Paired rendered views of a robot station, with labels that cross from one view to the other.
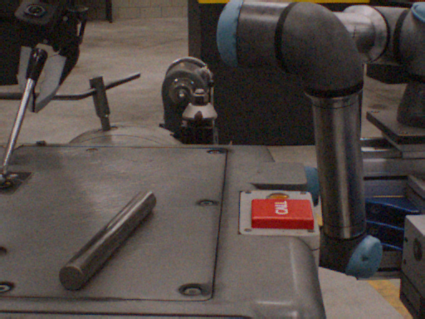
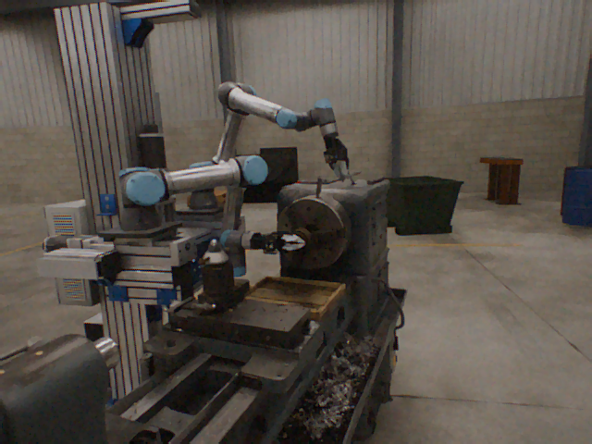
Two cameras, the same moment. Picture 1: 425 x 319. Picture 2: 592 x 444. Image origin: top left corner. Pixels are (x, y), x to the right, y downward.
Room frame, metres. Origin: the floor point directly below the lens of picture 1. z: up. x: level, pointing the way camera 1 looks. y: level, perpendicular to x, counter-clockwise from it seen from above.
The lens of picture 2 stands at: (2.80, 0.68, 1.44)
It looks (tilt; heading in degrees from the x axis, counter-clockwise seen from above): 11 degrees down; 202
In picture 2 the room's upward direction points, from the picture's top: 2 degrees counter-clockwise
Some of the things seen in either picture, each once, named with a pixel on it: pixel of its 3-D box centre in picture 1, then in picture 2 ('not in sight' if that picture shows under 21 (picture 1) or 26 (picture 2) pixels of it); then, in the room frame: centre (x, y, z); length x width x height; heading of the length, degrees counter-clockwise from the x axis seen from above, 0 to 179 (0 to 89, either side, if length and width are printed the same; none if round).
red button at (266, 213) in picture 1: (281, 217); not in sight; (0.76, -0.07, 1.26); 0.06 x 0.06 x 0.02; 87
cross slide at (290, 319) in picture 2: not in sight; (236, 316); (1.84, 0.09, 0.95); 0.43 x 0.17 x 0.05; 87
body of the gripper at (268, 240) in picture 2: not in sight; (267, 241); (1.44, 0.02, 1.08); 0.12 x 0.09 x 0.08; 86
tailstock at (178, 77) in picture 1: (184, 110); (49, 432); (2.42, 0.09, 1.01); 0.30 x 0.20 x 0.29; 177
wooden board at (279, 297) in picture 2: not in sight; (289, 296); (1.49, 0.12, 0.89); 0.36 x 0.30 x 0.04; 87
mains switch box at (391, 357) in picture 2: not in sight; (388, 341); (0.83, 0.41, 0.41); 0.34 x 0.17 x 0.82; 177
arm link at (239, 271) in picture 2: not in sight; (235, 262); (1.41, -0.15, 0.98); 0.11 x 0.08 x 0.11; 52
